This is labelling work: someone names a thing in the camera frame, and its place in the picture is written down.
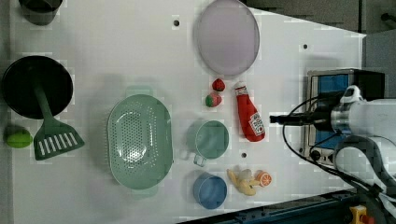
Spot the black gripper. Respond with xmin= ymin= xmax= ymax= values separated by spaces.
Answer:
xmin=270 ymin=92 xmax=342 ymax=132

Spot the red ketchup bottle toy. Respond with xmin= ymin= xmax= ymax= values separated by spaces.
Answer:
xmin=234 ymin=81 xmax=265 ymax=142

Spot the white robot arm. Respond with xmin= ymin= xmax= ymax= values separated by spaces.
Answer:
xmin=270 ymin=85 xmax=395 ymax=196

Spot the green oval strainer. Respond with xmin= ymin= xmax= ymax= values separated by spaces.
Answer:
xmin=106 ymin=86 xmax=173 ymax=199

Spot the silver black toaster oven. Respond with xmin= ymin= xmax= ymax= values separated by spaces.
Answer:
xmin=303 ymin=68 xmax=385 ymax=165

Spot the orange slice toy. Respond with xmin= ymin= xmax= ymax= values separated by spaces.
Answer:
xmin=256 ymin=171 xmax=272 ymax=188

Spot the dark red strawberry toy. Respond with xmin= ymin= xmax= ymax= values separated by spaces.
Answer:
xmin=212 ymin=78 xmax=226 ymax=91

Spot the yellow banana toy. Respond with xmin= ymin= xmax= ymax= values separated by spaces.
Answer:
xmin=227 ymin=169 xmax=260 ymax=196

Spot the red green strawberry toy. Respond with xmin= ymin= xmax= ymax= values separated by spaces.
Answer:
xmin=205 ymin=92 xmax=222 ymax=107

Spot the green mug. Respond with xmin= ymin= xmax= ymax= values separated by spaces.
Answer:
xmin=187 ymin=119 xmax=230 ymax=167

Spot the grey round plate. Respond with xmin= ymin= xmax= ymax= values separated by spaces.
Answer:
xmin=195 ymin=0 xmax=260 ymax=76

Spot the blue cup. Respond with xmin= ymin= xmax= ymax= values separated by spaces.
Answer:
xmin=192 ymin=173 xmax=228 ymax=210

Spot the dark green slotted spatula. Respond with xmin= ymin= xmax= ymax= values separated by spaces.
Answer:
xmin=30 ymin=71 xmax=85 ymax=161

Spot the green lime toy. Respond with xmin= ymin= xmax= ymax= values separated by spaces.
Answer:
xmin=6 ymin=130 xmax=33 ymax=148

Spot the dark grey cup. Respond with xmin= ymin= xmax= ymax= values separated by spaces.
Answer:
xmin=19 ymin=0 xmax=64 ymax=26

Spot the black round pot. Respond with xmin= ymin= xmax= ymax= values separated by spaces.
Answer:
xmin=1 ymin=55 xmax=74 ymax=119

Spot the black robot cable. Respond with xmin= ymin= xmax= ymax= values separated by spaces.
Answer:
xmin=281 ymin=96 xmax=382 ymax=195

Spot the blue metal frame rail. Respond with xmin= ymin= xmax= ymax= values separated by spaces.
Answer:
xmin=178 ymin=190 xmax=359 ymax=224

